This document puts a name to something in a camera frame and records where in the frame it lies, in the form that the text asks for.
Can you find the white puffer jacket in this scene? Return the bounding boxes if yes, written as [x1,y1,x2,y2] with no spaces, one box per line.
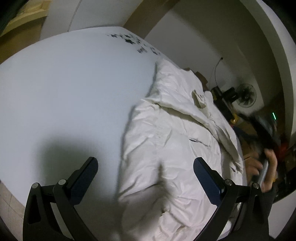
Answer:
[118,60,245,240]

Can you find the person right forearm dark sleeve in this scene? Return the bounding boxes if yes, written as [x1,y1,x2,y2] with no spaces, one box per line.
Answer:
[236,185,277,240]

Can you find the person right hand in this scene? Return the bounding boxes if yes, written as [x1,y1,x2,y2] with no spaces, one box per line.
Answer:
[244,149,278,193]

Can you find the black standing fan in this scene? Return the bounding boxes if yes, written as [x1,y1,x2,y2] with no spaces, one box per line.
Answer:
[222,84,257,108]

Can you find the cardboard box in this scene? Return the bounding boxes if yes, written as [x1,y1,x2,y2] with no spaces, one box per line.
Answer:
[183,68,209,91]

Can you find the wooden wardrobe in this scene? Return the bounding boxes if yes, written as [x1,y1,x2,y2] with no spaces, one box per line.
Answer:
[123,0,179,39]

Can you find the black wall cable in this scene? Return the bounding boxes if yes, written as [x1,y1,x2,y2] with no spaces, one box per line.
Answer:
[211,56,224,88]

